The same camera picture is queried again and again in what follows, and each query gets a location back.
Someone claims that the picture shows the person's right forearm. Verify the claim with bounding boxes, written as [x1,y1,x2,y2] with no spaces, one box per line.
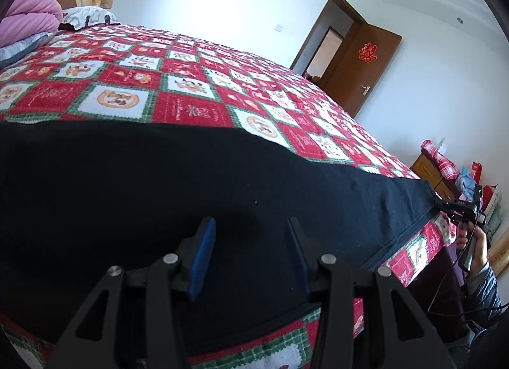
[464,261,504,324]

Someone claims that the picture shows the black pants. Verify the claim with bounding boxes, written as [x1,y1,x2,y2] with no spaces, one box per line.
[0,120,439,354]

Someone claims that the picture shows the blue cloth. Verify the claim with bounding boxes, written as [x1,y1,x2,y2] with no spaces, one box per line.
[455,173,477,196]

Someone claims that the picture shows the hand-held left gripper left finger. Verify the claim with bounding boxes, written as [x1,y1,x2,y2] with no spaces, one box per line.
[45,216,217,369]

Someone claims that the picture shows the red plaid cloth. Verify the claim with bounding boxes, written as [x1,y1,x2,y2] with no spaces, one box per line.
[421,139,459,182]

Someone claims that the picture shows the red checkered printed blanket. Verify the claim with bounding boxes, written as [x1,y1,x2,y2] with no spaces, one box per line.
[0,24,453,369]

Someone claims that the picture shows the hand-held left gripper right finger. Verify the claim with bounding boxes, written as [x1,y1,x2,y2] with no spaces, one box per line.
[287,216,459,369]

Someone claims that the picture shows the brown door frame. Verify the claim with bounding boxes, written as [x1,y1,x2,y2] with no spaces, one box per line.
[289,0,365,84]

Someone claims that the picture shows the wooden nightstand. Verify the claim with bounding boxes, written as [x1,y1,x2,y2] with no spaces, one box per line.
[409,152,459,200]

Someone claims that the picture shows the white patterned pillow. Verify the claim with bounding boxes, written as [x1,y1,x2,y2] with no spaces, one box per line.
[59,6,120,31]

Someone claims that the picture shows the red paper door decoration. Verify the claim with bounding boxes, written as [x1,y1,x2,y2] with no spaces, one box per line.
[358,43,378,63]

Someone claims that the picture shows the brown wooden door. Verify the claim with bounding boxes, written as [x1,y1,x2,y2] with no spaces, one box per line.
[323,23,403,119]

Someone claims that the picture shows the grey folded blanket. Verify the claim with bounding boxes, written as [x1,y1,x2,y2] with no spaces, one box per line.
[0,31,53,72]

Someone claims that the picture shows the white and red bag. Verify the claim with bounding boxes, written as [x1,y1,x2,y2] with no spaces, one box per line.
[479,184,503,214]

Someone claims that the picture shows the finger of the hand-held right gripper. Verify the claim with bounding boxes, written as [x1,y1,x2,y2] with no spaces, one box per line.
[436,199,462,219]

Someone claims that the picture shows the black cable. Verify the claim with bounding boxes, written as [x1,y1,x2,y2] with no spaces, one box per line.
[426,250,506,319]

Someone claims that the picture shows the pink quilt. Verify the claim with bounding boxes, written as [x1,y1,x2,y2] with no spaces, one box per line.
[0,0,64,48]

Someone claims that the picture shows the person's right hand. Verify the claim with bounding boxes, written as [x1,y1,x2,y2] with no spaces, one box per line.
[455,224,489,271]

